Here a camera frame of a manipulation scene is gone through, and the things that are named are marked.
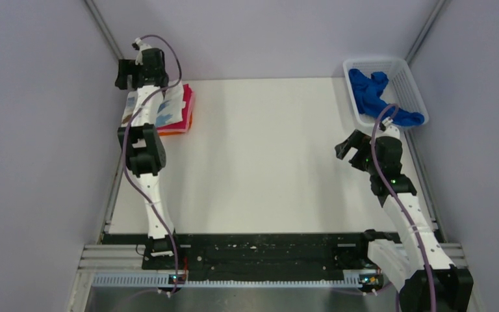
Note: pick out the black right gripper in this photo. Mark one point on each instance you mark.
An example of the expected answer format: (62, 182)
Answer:
(358, 140)

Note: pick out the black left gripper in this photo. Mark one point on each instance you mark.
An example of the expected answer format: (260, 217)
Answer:
(127, 67)

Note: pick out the white printed t-shirt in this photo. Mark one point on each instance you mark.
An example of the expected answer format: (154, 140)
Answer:
(148, 113)

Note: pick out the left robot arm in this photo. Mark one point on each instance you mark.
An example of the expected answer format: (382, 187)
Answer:
(143, 153)

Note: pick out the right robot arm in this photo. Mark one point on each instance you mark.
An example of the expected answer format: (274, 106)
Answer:
(423, 274)

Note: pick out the blue t-shirt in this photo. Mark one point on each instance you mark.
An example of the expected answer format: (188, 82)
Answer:
(367, 91)

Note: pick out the magenta folded t-shirt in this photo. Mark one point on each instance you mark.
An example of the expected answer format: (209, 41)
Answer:
(174, 114)

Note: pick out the white plastic basket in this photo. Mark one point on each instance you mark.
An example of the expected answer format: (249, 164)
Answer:
(401, 89)

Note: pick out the pink folded t-shirt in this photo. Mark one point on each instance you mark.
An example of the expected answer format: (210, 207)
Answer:
(188, 110)

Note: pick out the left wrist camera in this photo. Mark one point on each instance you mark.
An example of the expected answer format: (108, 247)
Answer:
(140, 46)

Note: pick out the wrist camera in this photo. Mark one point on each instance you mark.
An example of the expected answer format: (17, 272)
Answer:
(140, 46)
(387, 128)

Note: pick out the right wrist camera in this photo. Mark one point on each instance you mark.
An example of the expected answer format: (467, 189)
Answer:
(387, 128)

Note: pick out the left corner metal post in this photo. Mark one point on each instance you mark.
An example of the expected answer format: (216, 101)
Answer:
(104, 30)

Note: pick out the corner metal post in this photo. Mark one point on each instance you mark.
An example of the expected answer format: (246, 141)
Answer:
(431, 20)
(104, 30)

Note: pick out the right corner metal post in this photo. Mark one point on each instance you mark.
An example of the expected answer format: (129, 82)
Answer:
(431, 20)

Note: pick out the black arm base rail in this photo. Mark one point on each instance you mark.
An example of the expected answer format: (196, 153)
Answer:
(268, 257)

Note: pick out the white slotted cable duct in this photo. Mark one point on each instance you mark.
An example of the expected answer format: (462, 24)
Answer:
(162, 280)

